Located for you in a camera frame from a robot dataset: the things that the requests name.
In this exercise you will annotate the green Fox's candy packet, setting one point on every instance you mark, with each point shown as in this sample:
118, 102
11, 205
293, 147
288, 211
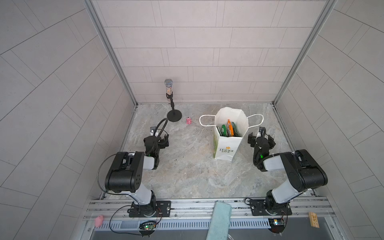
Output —
224, 131
235, 130

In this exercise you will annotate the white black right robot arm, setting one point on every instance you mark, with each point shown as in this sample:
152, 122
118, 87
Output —
302, 170

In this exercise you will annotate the left circuit board green LED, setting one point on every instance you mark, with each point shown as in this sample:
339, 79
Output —
147, 228

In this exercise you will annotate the orange Fox's candy packet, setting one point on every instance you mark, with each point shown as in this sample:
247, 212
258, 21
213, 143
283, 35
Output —
230, 129

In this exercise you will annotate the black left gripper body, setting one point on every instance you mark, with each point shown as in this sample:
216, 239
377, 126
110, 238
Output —
161, 141

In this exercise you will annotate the right circuit board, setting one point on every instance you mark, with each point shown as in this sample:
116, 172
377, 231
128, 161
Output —
277, 226

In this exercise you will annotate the white paper bag green print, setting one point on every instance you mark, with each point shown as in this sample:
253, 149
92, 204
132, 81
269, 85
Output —
225, 148

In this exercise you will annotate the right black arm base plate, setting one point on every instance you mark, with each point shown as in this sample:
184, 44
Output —
268, 207

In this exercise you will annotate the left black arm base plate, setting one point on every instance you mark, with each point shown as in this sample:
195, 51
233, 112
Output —
160, 208

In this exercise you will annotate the teal cleaning cloth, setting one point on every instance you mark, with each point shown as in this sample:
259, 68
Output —
220, 222

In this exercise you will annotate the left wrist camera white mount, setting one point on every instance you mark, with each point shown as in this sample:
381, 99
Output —
153, 131

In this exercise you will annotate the small pink pig toy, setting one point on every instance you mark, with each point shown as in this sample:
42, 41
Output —
188, 121

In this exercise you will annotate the glitter microphone on black stand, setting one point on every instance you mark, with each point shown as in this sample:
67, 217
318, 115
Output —
173, 115

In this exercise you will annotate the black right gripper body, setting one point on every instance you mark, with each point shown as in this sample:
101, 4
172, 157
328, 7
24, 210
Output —
260, 141

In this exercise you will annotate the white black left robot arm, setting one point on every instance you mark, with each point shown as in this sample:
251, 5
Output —
126, 171

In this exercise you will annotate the pink eraser-like object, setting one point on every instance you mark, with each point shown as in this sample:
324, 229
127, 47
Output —
99, 221

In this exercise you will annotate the small wooden block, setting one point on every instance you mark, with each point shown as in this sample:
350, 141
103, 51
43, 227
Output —
314, 222

